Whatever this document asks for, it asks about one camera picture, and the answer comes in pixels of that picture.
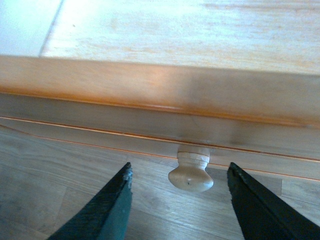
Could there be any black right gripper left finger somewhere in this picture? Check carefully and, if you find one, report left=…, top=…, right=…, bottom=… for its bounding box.
left=49, top=162, right=133, bottom=240

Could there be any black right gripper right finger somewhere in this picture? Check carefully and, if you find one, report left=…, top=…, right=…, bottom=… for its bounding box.
left=227, top=162, right=320, bottom=240

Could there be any round wooden drawer knob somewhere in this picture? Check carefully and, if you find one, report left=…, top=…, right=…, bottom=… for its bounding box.
left=168, top=145, right=214, bottom=193

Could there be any wooden drawer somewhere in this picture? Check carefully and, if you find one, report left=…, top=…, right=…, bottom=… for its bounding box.
left=0, top=0, right=320, bottom=182

